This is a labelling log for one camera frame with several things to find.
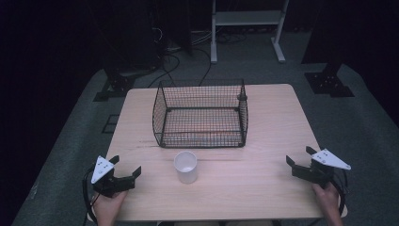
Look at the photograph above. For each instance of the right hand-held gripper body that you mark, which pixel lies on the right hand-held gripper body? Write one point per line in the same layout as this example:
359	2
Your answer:
326	163

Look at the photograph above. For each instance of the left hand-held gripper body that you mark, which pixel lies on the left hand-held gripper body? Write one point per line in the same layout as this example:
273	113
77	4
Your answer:
102	169

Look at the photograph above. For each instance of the person's right hand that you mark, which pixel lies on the person's right hand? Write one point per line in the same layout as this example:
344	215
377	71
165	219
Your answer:
327	197

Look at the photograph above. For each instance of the person's left hand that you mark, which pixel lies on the person's left hand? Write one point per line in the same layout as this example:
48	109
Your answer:
108	207

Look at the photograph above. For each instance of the white plastic cup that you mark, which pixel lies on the white plastic cup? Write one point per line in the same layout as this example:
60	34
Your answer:
186	166

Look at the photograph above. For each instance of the black stand base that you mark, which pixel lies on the black stand base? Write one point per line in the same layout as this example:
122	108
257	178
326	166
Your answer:
116	86
329	83

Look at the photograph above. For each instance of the white metal table frame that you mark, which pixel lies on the white metal table frame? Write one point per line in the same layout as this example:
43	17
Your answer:
247	18

